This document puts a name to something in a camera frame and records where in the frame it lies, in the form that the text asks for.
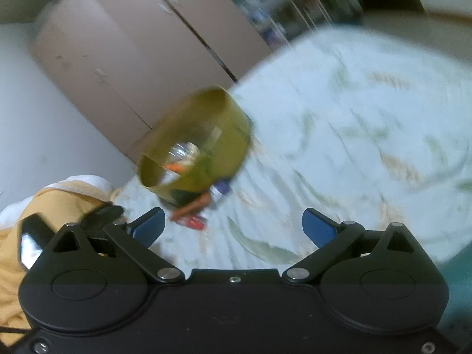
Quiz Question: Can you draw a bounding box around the floral printed bed sheet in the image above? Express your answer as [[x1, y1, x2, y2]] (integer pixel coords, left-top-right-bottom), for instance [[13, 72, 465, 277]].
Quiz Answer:
[[111, 26, 472, 277]]

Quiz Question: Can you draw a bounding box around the round gold tin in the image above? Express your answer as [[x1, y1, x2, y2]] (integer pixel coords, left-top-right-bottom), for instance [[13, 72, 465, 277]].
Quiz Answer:
[[137, 86, 255, 207]]

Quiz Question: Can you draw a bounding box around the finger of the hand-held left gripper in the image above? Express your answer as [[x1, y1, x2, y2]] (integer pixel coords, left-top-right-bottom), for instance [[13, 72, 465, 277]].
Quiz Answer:
[[79, 204, 125, 231]]

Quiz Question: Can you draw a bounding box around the small red packet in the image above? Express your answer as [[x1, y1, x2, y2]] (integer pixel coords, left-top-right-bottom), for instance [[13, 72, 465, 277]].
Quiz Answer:
[[181, 216, 207, 231]]

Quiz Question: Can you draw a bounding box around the white pillow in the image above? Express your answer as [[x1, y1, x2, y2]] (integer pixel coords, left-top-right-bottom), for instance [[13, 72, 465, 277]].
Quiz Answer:
[[0, 173, 113, 222]]

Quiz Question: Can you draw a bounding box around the orange tube with purple cap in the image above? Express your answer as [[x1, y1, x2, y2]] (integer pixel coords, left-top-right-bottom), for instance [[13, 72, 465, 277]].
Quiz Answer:
[[170, 179, 233, 224]]

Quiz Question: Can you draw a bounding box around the brown wardrobe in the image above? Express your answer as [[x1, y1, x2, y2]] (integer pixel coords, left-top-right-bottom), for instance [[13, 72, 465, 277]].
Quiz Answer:
[[31, 0, 273, 163]]

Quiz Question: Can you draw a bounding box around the white desk shelf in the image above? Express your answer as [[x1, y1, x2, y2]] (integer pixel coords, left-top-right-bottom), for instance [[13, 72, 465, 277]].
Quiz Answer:
[[236, 0, 364, 48]]

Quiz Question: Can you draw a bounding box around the yellow blanket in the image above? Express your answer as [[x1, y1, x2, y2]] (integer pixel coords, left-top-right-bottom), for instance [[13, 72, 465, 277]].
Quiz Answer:
[[0, 186, 115, 340]]

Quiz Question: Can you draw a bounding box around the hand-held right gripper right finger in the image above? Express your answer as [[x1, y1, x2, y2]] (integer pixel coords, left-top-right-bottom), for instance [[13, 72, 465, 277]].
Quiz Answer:
[[282, 208, 430, 284]]

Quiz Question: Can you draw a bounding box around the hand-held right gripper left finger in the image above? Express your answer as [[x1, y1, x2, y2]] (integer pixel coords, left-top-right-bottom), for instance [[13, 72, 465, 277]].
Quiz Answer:
[[46, 207, 186, 284]]

